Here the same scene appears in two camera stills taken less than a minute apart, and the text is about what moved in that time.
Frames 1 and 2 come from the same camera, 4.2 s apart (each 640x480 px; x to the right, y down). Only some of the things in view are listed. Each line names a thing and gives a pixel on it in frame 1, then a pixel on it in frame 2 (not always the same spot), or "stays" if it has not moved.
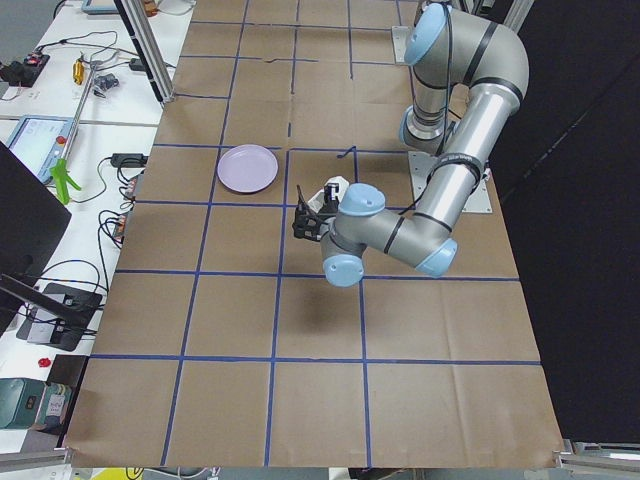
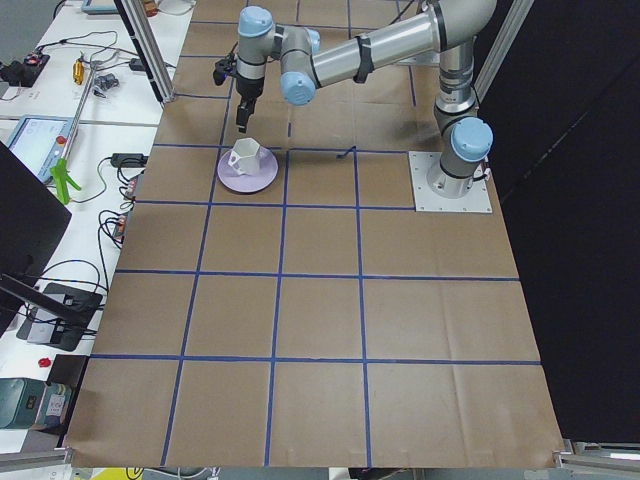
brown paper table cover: x=222 y=342 stays
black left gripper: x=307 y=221 -> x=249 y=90
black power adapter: x=129 y=160 stays
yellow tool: x=78 y=72 stays
